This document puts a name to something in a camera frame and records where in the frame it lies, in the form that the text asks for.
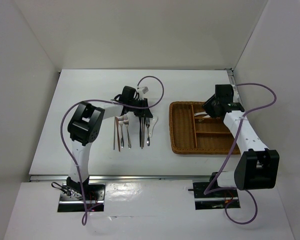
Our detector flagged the steel fork left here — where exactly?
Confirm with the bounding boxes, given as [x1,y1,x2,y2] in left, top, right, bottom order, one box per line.
[118,116,125,148]

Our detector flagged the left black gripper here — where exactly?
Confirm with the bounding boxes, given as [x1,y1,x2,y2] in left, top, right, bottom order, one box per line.
[128,97,153,118]

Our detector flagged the steel fork right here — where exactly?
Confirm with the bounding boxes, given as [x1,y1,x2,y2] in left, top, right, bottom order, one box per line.
[145,117,150,147]

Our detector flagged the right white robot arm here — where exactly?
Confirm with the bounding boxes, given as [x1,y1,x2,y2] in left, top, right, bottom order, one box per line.
[202,84,280,196]

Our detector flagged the aluminium rail front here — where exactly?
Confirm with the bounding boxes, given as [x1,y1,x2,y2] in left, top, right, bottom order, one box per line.
[29,175,211,184]

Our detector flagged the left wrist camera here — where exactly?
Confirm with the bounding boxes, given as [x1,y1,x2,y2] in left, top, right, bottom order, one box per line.
[136,86,149,95]

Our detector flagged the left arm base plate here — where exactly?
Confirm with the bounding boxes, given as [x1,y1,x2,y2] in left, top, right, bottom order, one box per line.
[56,183,106,213]

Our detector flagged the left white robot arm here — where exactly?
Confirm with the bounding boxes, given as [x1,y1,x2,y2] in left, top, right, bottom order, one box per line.
[66,86,153,200]

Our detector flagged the silver knife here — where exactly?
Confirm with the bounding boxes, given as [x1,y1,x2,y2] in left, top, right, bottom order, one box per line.
[141,117,145,149]

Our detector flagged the purple cable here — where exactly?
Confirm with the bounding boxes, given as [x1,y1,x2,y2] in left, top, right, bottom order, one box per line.
[60,75,165,226]
[203,83,278,224]

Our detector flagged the copper chopstick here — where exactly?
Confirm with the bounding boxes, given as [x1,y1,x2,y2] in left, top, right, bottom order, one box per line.
[115,117,121,152]

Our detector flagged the aluminium rail right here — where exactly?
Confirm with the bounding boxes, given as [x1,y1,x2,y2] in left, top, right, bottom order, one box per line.
[226,68,241,103]

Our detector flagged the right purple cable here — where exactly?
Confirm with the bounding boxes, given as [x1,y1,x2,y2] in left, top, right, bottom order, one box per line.
[203,83,278,224]

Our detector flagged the white ceramic spoon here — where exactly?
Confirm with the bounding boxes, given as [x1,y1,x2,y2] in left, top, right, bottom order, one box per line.
[149,115,158,138]
[194,112,210,119]

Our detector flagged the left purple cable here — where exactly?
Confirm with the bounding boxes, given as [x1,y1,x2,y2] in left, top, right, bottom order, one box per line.
[60,75,165,226]

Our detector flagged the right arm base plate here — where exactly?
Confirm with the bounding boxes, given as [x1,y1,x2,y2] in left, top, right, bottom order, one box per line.
[188,182,241,210]

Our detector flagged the wicker cutlery tray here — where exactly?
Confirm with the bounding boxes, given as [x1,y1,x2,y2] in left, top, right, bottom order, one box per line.
[169,101,234,155]

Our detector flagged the steel fork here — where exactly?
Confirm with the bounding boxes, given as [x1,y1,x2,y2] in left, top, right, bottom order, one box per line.
[123,114,132,149]
[145,117,150,147]
[118,116,125,148]

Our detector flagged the aluminium rail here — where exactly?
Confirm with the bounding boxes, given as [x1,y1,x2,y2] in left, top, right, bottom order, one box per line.
[226,68,241,103]
[29,175,211,184]

